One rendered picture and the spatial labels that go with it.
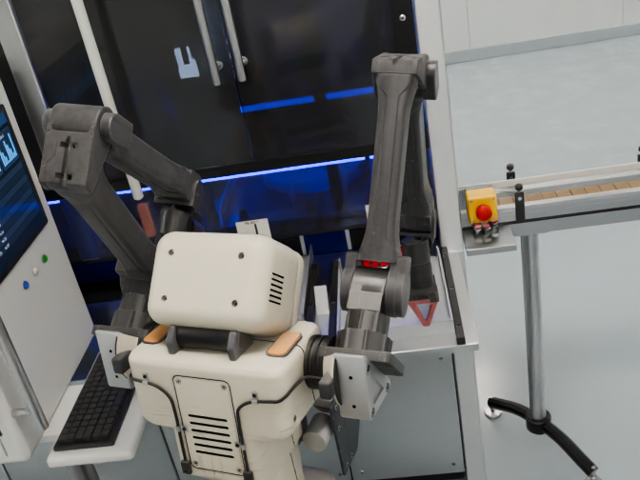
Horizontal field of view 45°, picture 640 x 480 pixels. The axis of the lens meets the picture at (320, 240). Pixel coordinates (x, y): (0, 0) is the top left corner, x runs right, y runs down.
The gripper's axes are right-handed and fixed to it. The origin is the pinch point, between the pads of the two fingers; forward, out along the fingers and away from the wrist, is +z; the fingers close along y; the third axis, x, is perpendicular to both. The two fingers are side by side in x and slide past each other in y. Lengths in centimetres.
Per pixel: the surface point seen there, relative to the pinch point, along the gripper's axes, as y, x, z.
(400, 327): 0.4, 5.8, 0.5
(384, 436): 47, 17, 58
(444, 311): 9.1, -4.4, 2.2
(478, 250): 35.8, -15.9, -1.7
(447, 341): -1.7, -3.9, 4.3
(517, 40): 502, -105, -6
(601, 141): 305, -116, 40
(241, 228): 33, 44, -18
